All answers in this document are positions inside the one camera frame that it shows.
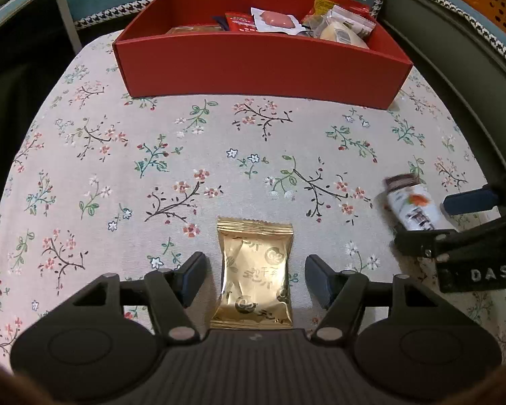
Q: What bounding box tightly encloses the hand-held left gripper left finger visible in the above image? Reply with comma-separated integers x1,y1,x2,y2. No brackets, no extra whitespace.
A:
72,251,208,342

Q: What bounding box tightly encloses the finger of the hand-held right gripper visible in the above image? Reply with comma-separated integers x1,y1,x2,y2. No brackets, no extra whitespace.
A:
441,173,506,217
394,213,506,259

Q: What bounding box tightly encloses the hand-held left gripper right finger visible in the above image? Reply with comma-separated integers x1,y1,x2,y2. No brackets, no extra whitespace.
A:
304,254,441,344

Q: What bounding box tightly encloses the white and brown snack packet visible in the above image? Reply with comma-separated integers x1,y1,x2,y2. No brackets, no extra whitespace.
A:
382,173,458,233

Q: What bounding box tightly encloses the gold foil snack packet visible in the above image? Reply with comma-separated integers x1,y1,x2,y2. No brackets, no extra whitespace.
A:
210,217,294,330

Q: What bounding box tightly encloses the round bread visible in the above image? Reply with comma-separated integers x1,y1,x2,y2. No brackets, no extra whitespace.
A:
302,6,376,49

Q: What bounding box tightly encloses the red rectangular box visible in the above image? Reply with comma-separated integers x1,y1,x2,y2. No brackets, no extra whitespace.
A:
112,0,414,111

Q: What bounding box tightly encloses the red puffed snack bag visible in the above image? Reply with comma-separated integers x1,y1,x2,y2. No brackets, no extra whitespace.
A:
311,0,372,20

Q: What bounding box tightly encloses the red and green snack packet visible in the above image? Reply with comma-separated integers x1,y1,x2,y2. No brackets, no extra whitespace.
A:
224,12,259,33

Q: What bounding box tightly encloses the clear sausage packet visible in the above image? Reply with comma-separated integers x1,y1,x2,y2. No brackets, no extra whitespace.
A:
251,6,305,36

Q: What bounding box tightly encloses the green sofa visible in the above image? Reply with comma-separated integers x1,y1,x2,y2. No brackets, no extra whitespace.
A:
379,0,506,186

